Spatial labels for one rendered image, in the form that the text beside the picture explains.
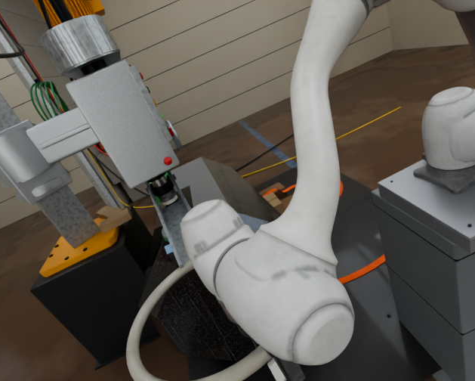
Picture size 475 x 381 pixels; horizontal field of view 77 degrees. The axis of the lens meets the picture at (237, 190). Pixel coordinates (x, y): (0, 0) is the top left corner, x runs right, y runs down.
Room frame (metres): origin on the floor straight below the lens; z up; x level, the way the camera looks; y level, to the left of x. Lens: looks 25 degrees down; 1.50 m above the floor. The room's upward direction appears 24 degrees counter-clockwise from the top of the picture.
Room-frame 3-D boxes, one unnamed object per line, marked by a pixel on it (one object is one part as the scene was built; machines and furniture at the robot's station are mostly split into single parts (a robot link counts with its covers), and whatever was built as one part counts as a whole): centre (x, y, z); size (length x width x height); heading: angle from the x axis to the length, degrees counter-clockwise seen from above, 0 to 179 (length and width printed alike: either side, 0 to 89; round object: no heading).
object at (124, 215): (1.84, 0.81, 0.81); 0.20 x 0.10 x 0.05; 102
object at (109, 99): (1.31, 0.31, 1.36); 0.36 x 0.22 x 0.45; 11
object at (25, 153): (1.87, 0.87, 1.41); 0.74 x 0.34 x 0.25; 91
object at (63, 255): (1.87, 1.07, 0.76); 0.49 x 0.49 x 0.05; 4
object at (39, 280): (1.87, 1.07, 0.37); 0.66 x 0.66 x 0.74; 4
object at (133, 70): (1.18, 0.16, 1.41); 0.08 x 0.03 x 0.28; 11
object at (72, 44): (1.57, 0.36, 1.66); 0.96 x 0.25 x 0.17; 11
